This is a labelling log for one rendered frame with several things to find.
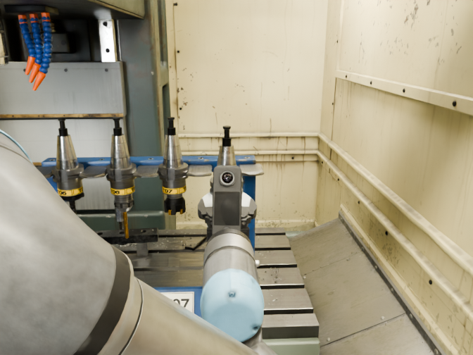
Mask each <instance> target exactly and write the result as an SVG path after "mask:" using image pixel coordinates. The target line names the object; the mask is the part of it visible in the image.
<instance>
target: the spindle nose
mask: <svg viewBox="0 0 473 355"><path fill-rule="evenodd" d="M7 65H8V49H7V44H6V36H5V33H4V23H3V18H2V13H1V9H0V66H7Z"/></svg>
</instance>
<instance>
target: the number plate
mask: <svg viewBox="0 0 473 355"><path fill-rule="evenodd" d="M161 294H164V295H165V296H166V297H168V298H170V299H171V300H173V301H175V302H176V303H178V304H179V305H181V306H183V307H184V308H186V309H188V310H189V311H191V312H192V313H194V292H161Z"/></svg>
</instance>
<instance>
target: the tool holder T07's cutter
mask: <svg viewBox="0 0 473 355"><path fill-rule="evenodd" d="M164 205H165V213H168V215H176V213H177V212H180V214H183V213H185V212H186V205H185V199H184V197H181V198H178V199H169V198H166V199H165V201H164Z"/></svg>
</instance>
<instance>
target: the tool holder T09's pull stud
mask: <svg viewBox="0 0 473 355"><path fill-rule="evenodd" d="M222 128H223V129H224V137H223V138H222V145H223V146H226V147H228V146H231V145H232V138H231V137H229V130H230V129H231V126H228V125H226V126H223V127H222Z"/></svg>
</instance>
